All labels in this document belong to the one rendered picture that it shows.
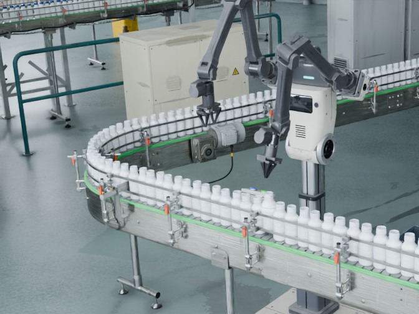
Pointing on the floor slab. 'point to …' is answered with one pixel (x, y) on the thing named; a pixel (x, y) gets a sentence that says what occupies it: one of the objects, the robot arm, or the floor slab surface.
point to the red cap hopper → (37, 77)
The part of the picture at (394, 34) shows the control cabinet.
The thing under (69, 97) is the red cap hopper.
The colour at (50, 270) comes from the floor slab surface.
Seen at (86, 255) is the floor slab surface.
